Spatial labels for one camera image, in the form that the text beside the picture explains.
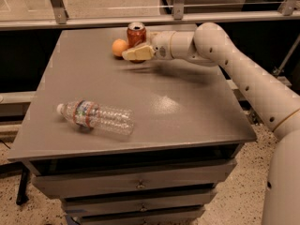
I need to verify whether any grey drawer cabinet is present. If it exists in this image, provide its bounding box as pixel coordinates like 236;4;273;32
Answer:
7;23;258;225

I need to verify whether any metal railing frame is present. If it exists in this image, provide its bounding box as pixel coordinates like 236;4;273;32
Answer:
0;0;300;30

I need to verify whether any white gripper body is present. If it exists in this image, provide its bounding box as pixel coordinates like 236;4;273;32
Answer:
151;31;174;60

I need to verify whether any clear plastic water bottle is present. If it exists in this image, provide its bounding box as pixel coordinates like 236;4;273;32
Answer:
56;100;134;136

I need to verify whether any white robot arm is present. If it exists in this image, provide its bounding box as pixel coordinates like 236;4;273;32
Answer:
122;22;300;225

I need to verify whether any bottom grey drawer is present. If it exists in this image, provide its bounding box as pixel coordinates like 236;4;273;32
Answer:
79;206;204;225

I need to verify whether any top grey drawer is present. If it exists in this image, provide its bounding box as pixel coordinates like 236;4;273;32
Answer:
32;158;236;199

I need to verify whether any red coke can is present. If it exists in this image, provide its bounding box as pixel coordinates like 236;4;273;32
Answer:
126;22;147;64

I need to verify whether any middle grey drawer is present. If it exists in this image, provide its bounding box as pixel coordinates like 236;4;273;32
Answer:
63;189;217;217

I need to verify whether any orange fruit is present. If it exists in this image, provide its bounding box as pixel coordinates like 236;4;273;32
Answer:
112;39;128;57

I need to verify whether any grey drawer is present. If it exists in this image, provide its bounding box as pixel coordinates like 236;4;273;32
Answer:
32;158;236;199
63;189;217;217
79;206;204;225

